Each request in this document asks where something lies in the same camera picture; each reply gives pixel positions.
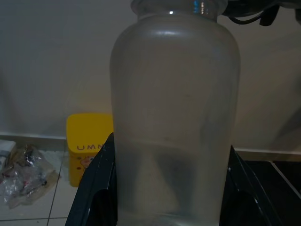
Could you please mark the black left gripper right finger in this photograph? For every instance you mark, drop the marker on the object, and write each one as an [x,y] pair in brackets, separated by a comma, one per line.
[244,200]

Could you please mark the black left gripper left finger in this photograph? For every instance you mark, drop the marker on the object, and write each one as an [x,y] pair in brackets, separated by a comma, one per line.
[98,188]

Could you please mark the yellow cartoon pedal bin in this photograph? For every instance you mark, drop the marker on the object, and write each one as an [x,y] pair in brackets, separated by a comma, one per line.
[87,131]

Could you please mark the clear plastic rubbish bag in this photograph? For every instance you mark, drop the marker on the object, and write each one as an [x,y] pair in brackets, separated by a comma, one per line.
[26,176]

